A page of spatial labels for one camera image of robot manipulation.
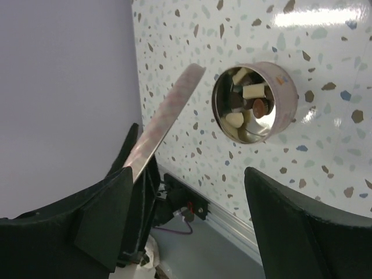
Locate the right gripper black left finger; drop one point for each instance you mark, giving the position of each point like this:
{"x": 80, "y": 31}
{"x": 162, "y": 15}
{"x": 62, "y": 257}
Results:
{"x": 76, "y": 237}

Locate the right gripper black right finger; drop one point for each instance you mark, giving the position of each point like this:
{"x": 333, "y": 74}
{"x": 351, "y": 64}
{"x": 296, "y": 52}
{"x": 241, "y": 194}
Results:
{"x": 300, "y": 237}

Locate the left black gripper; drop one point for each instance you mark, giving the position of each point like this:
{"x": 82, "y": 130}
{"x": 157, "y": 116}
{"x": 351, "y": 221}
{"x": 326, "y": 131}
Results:
{"x": 153, "y": 202}

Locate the round silver tin lid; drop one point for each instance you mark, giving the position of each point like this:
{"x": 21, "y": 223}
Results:
{"x": 163, "y": 119}

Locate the white chocolate round piece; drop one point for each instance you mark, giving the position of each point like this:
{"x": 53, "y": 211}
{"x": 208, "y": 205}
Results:
{"x": 236, "y": 120}

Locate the round silver tin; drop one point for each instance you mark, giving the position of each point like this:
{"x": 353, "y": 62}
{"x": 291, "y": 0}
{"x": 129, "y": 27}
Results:
{"x": 279, "y": 90}

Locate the white chocolate bar piece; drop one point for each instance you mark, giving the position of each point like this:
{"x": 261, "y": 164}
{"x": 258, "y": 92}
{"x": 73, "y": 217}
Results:
{"x": 253, "y": 91}

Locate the aluminium rail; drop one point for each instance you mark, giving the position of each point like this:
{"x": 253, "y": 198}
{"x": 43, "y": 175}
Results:
{"x": 228, "y": 211}

